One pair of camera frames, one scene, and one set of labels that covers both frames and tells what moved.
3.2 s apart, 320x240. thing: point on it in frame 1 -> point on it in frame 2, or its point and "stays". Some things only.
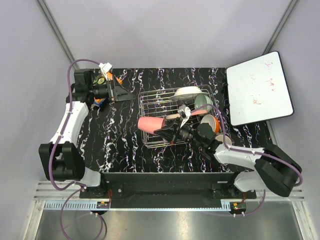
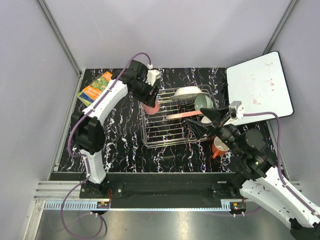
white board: (258, 90) stays
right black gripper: (168, 132) -> (214, 115)
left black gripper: (117, 93) -> (150, 99)
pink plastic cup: (150, 124) -> (151, 110)
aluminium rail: (65, 196) stays
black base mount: (166, 190) stays
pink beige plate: (176, 116) stays
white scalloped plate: (185, 92) stays
